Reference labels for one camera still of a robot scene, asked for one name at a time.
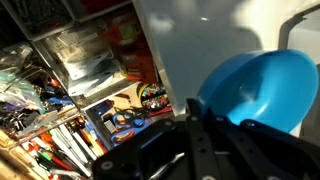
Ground blue plastic plate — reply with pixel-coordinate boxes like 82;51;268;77
197;49;319;133

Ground round colourful tin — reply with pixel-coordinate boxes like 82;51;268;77
136;83;170;112

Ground clear drawer organizer with supplies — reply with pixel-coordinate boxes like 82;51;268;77
1;0;170;180

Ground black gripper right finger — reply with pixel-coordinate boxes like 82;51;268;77
204;110;320;180

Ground blue handled scissors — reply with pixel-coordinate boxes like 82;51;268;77
110;113;152;146

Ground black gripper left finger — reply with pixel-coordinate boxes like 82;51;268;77
92;99;214;180

